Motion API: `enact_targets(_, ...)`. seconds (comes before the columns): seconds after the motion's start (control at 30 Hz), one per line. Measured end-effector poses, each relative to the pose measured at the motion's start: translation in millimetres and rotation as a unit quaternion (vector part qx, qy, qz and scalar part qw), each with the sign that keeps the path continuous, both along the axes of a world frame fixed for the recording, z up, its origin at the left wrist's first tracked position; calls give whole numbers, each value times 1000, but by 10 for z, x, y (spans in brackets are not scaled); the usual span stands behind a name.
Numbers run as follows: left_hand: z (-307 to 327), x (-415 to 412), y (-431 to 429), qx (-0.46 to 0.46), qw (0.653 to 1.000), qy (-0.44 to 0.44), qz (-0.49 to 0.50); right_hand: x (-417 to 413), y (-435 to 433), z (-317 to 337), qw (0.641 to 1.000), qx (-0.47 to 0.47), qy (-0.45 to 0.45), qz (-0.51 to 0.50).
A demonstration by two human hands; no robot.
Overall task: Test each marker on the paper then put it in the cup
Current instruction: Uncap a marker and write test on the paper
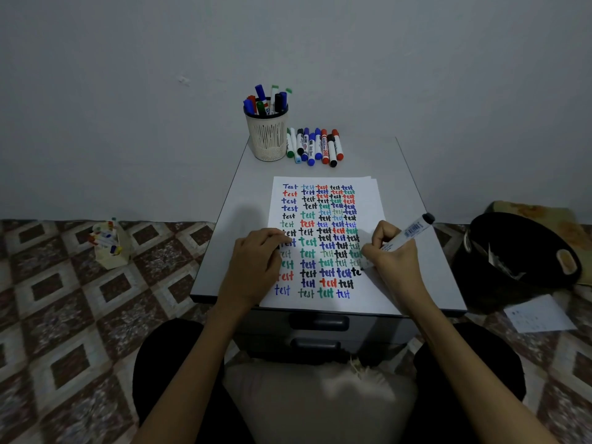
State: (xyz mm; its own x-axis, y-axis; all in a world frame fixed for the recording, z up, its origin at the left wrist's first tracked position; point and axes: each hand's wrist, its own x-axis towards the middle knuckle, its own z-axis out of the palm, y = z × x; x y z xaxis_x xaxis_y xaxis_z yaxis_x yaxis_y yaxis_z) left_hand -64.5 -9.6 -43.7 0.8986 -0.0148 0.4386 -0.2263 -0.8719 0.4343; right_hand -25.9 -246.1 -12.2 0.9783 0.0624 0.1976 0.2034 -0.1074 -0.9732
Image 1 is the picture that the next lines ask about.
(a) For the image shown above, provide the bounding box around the white paper with colored writing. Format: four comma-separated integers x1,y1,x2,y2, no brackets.
258,175,403,316

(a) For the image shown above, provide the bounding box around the grey drawer cabinet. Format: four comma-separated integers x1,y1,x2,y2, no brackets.
190,136,468,366

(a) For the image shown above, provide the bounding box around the person's left forearm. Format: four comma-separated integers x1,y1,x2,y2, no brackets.
134,305,260,444

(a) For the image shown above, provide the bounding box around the person's left leg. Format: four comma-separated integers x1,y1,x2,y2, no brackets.
133,318,241,444

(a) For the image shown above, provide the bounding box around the person's leg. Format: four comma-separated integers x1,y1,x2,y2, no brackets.
133,318,241,444
414,323,527,444

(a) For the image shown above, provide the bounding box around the person's right hand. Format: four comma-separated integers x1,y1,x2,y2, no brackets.
360,220,435,315

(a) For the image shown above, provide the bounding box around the row of colored markers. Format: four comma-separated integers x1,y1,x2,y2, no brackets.
286,128,345,168

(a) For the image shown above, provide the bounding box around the beige fuzzy cloth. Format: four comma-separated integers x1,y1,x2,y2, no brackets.
223,358,419,444

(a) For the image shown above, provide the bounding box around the person's right leg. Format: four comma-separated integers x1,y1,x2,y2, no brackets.
414,323,527,444

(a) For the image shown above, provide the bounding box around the small cream box of pens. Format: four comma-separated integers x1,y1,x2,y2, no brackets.
88,218,132,271

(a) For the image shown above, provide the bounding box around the black capped blue label marker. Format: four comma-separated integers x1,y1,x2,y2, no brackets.
365,212,436,269

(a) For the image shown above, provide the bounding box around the person's left hand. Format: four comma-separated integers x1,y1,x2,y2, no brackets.
217,228,295,310

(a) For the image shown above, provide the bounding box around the black plastic bucket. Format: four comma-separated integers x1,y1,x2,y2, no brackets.
453,212,583,313

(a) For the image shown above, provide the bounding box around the beige mesh cup black rim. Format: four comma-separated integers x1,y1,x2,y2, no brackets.
243,97,289,162

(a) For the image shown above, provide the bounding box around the yellow floral cushion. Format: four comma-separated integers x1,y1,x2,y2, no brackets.
485,200,592,287

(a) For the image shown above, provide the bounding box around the white sheet with faint marks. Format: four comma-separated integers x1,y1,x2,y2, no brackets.
503,294,578,334

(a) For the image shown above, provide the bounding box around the person's right forearm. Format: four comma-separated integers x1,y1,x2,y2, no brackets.
406,295,561,444

